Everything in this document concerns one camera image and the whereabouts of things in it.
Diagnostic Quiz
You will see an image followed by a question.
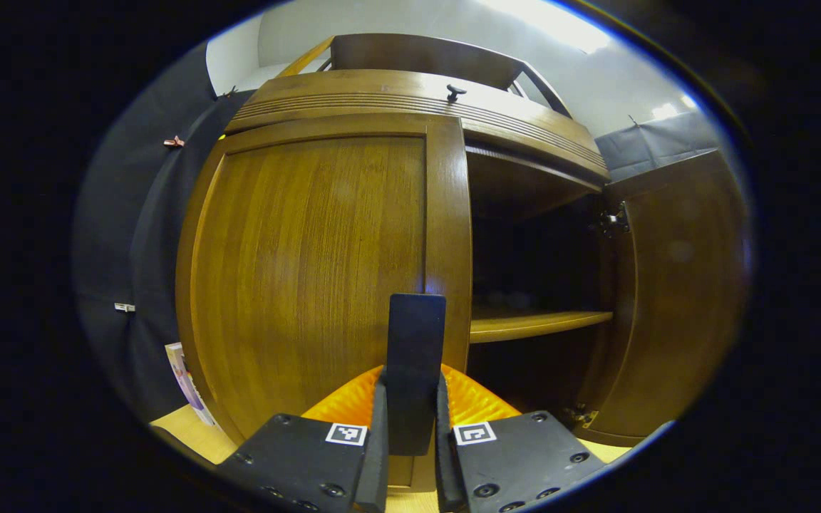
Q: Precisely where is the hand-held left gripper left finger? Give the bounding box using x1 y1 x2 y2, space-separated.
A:
217 367 390 513

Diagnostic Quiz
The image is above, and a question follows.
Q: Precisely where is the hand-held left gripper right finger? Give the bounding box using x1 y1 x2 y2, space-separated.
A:
435 365 607 513

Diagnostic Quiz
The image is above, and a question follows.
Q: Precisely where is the black door handle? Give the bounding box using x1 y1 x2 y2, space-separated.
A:
386 294 447 457

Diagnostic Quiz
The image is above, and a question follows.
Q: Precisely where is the wooden cabinet door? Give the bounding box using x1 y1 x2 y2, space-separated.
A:
573 148 752 448
175 113 473 492

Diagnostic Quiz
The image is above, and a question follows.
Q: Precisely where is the wooden railed cabinet rack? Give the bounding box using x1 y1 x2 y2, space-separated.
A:
275 32 574 118

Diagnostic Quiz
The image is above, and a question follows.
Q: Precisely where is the wooden inner shelf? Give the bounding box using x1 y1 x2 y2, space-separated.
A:
469 310 614 344

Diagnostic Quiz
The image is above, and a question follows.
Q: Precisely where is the black backdrop cloth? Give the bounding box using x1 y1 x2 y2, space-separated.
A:
72 43 721 428

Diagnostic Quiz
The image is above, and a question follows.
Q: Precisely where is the wooden drawer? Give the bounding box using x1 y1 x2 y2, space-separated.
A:
225 69 611 187

